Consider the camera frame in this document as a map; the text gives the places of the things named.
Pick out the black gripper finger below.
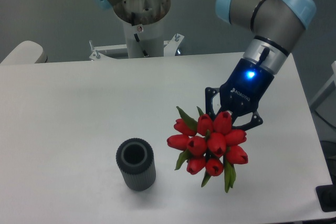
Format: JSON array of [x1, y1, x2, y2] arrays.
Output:
[[205, 87, 222, 120], [232, 111, 264, 131]]

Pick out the black box at table edge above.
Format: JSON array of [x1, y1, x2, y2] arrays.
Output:
[[316, 185, 335, 212]]

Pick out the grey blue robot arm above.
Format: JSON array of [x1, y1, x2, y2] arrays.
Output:
[[94, 0, 316, 131]]

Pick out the beige chair back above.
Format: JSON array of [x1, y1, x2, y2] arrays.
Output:
[[1, 40, 48, 66]]

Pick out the white furniture at right edge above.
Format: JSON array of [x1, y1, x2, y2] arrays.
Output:
[[308, 61, 335, 130]]

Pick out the dark grey ribbed vase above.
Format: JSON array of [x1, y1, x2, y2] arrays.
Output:
[[115, 138, 156, 191]]

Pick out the white pedestal base frame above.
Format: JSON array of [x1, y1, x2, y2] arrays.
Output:
[[89, 33, 185, 61]]

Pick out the red tulip bouquet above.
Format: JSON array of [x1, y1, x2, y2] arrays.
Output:
[[167, 107, 248, 193]]

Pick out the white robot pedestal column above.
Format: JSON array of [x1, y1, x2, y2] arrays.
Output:
[[112, 0, 171, 58]]

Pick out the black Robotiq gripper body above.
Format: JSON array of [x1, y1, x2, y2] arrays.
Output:
[[219, 58, 274, 117]]

